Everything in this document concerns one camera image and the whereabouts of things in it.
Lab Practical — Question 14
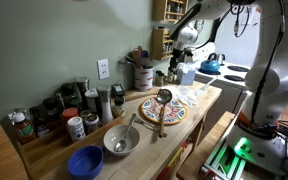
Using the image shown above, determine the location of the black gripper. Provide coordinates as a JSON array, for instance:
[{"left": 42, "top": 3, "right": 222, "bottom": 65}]
[{"left": 168, "top": 49, "right": 183, "bottom": 73}]

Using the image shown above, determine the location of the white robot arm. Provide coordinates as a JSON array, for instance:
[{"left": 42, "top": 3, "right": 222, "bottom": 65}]
[{"left": 170, "top": 0, "right": 288, "bottom": 176}]

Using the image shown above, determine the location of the lower wooden spice rack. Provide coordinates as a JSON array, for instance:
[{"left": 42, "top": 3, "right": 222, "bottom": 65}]
[{"left": 151, "top": 29, "right": 173, "bottom": 60}]

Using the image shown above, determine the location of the wooden spice rack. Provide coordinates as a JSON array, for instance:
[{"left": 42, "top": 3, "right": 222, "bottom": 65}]
[
  {"left": 151, "top": 29, "right": 173, "bottom": 60},
  {"left": 153, "top": 0, "right": 188, "bottom": 22}
]

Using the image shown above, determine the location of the upper wooden spice rack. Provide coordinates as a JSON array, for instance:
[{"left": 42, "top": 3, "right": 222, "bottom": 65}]
[{"left": 153, "top": 0, "right": 188, "bottom": 22}]

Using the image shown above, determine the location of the white spice shaker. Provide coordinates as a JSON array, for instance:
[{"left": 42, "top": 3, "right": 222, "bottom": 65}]
[{"left": 67, "top": 116, "right": 85, "bottom": 142}]

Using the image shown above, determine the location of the blue tissue box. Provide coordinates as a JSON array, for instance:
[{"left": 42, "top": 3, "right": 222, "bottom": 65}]
[{"left": 176, "top": 63, "right": 195, "bottom": 86}]

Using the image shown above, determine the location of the blue kettle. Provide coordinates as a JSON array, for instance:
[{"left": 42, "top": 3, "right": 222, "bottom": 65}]
[{"left": 200, "top": 53, "right": 220, "bottom": 73}]

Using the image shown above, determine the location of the white utensil crock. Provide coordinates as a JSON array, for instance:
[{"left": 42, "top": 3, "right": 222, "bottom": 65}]
[{"left": 134, "top": 68, "right": 153, "bottom": 92}]

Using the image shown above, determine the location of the white crumpled cloth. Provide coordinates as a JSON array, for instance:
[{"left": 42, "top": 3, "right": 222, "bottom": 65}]
[{"left": 174, "top": 86, "right": 197, "bottom": 106}]

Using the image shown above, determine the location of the white plastic spatula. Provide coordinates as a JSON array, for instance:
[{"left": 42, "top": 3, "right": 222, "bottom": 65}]
[{"left": 194, "top": 78, "right": 217, "bottom": 96}]

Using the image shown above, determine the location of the colourful patterned plate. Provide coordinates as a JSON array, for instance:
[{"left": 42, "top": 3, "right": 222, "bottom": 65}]
[{"left": 140, "top": 97, "right": 188, "bottom": 125}]

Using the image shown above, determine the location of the white stove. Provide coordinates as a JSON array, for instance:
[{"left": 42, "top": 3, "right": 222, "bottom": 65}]
[{"left": 193, "top": 41, "right": 288, "bottom": 134}]

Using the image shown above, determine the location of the steel pepper grinder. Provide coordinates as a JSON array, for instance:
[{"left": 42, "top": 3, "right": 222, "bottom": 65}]
[{"left": 96, "top": 85, "right": 114, "bottom": 124}]

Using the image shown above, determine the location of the white ceramic bowl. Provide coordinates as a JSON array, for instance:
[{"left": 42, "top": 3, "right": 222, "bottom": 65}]
[{"left": 103, "top": 124, "right": 141, "bottom": 157}]

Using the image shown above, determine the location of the metal spoon in bowl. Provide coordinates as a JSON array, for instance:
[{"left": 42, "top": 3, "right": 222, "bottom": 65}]
[{"left": 114, "top": 113, "right": 136, "bottom": 152}]

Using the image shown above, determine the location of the blue plastic bowl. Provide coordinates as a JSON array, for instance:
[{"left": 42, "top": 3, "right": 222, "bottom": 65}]
[{"left": 67, "top": 146, "right": 104, "bottom": 180}]

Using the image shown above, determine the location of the wooden condiment tray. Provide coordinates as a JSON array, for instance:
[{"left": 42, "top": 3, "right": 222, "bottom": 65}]
[{"left": 19, "top": 117, "right": 122, "bottom": 180}]

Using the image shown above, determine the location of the white wall outlet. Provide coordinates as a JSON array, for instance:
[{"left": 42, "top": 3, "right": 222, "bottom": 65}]
[{"left": 97, "top": 59, "right": 110, "bottom": 80}]

